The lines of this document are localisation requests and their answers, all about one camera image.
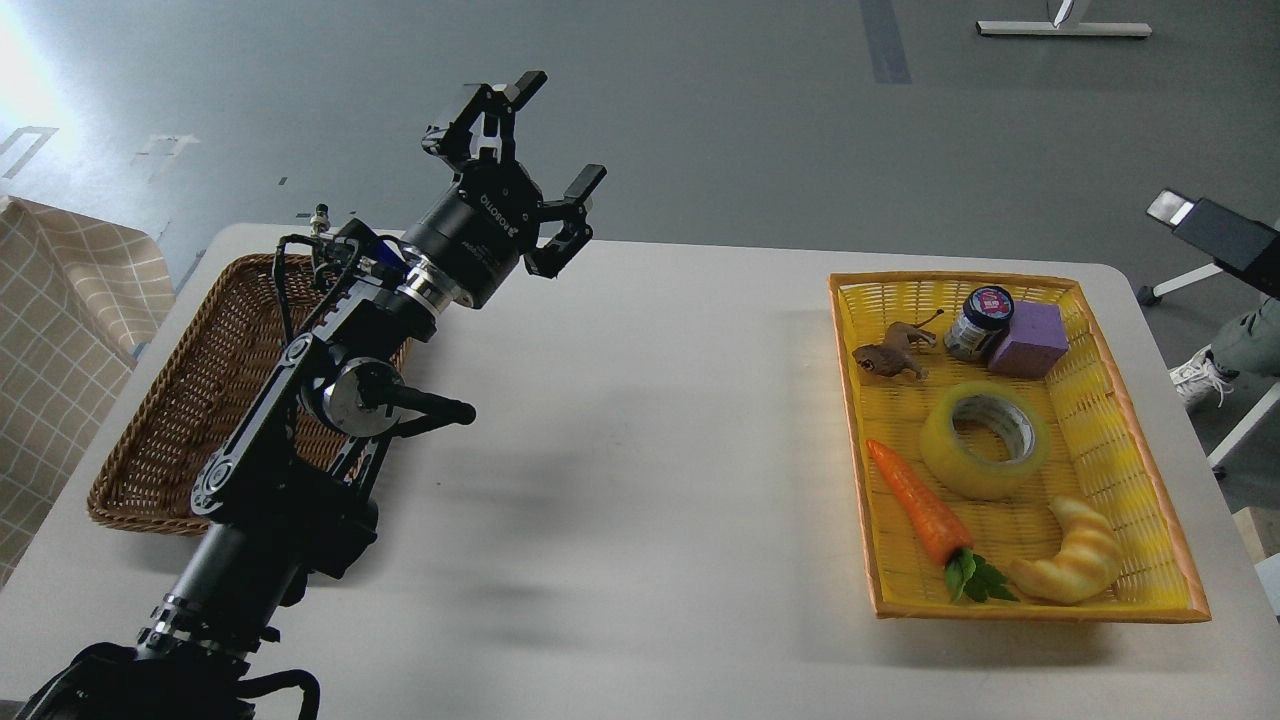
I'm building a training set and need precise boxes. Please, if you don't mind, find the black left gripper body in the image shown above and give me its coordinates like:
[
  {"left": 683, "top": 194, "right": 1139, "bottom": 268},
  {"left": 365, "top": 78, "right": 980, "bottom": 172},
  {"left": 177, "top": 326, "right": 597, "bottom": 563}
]
[{"left": 401, "top": 165, "right": 541, "bottom": 309}]

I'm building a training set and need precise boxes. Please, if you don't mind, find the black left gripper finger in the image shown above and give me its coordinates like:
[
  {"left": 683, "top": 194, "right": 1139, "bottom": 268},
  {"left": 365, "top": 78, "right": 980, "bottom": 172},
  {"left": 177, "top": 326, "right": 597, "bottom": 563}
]
[
  {"left": 421, "top": 70, "right": 548, "bottom": 191},
  {"left": 524, "top": 164, "right": 607, "bottom": 279}
]

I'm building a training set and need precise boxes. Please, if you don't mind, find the yellow tape roll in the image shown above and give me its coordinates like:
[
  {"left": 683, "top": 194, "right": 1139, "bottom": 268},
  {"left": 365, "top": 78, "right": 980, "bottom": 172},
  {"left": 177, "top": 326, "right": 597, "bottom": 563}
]
[{"left": 918, "top": 380, "right": 1050, "bottom": 501}]

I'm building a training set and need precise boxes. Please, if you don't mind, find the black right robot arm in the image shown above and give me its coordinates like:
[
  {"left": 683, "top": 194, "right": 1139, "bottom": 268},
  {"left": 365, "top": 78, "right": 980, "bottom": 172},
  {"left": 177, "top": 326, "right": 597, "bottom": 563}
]
[{"left": 1146, "top": 188, "right": 1279, "bottom": 299}]

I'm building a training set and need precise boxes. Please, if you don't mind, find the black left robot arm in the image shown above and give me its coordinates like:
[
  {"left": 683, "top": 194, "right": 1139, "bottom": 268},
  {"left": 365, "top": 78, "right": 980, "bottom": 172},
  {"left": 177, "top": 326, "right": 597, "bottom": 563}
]
[{"left": 17, "top": 70, "right": 605, "bottom": 719}]

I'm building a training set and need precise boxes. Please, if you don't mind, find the brown wicker basket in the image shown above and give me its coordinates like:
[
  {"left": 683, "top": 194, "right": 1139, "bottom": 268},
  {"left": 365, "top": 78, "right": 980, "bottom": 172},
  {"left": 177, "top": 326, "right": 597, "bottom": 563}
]
[{"left": 84, "top": 252, "right": 416, "bottom": 539}]

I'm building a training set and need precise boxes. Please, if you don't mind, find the brown toy animal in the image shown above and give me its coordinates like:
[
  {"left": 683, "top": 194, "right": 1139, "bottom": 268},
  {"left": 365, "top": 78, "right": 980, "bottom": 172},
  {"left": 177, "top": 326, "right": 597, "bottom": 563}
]
[{"left": 851, "top": 309, "right": 943, "bottom": 380}]

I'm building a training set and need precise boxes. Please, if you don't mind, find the small dark jar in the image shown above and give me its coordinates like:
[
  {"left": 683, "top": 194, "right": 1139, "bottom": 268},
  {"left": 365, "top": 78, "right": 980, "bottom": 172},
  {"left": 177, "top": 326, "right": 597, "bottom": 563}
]
[{"left": 943, "top": 284, "right": 1015, "bottom": 363}]

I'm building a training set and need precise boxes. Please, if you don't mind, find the purple foam block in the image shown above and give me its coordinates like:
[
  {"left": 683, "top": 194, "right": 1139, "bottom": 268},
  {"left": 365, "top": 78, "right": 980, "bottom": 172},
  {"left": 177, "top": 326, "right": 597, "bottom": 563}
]
[{"left": 987, "top": 300, "right": 1069, "bottom": 379}]

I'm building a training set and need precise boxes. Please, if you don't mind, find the orange toy carrot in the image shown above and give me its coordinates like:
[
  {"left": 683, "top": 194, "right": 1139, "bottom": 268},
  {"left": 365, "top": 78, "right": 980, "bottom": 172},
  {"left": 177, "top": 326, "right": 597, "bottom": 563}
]
[{"left": 865, "top": 439, "right": 1019, "bottom": 603}]

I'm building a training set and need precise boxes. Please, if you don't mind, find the yellow plastic basket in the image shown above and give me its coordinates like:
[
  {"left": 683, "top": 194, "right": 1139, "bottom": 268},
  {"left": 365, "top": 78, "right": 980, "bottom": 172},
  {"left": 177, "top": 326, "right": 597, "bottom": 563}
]
[{"left": 828, "top": 270, "right": 1211, "bottom": 623}]

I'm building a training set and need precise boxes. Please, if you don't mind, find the white stand base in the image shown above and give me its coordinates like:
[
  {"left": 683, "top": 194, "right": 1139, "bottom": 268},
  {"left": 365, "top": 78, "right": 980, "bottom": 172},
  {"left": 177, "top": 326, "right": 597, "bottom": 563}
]
[{"left": 975, "top": 1, "right": 1153, "bottom": 40}]

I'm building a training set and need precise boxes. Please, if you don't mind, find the toy croissant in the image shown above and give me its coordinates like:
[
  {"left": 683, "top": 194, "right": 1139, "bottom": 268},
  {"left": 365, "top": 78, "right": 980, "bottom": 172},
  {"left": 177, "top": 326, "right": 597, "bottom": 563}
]
[{"left": 1006, "top": 495, "right": 1123, "bottom": 603}]

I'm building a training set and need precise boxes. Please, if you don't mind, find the white chair leg frame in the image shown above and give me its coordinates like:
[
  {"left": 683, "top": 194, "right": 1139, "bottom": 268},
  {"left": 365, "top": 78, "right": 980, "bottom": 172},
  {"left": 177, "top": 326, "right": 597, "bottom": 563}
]
[{"left": 1137, "top": 260, "right": 1280, "bottom": 479}]

